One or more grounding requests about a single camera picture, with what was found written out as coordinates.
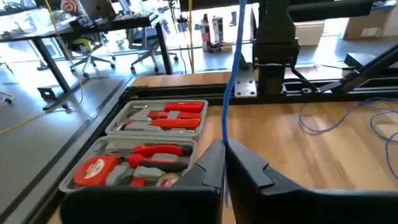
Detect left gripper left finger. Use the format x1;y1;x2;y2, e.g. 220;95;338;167
60;139;226;224

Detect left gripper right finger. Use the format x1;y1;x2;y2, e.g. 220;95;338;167
226;138;398;224

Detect blue ethernet cord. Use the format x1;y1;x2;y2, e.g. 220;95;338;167
220;0;398;210

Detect small white tape roll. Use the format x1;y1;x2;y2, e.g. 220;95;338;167
155;172;182;189

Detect red tape measure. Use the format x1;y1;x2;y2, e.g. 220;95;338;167
73;154;122;188

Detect green-cushioned office chair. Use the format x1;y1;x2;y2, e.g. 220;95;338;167
68;36;116;78

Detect white box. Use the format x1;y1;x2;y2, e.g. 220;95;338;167
294;20;326;47

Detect black desk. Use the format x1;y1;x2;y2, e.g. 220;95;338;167
0;11;174;111

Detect white carton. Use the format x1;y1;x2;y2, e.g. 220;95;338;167
211;16;224;44

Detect brown cardboard box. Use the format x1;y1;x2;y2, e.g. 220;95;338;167
341;8;391;40

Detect grey laptop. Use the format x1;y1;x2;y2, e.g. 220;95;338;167
80;0;118;20

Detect white bag red target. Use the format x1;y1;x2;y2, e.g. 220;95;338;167
60;0;82;16

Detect red-handled pliers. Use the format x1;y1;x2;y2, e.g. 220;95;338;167
126;143;194;172

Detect red-handled screwdriver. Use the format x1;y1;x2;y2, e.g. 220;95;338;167
132;101;205;114

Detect grey metal bracket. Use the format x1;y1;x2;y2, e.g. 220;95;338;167
233;63;258;98

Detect yellow power cord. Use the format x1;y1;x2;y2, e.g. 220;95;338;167
0;0;85;136
187;0;196;75

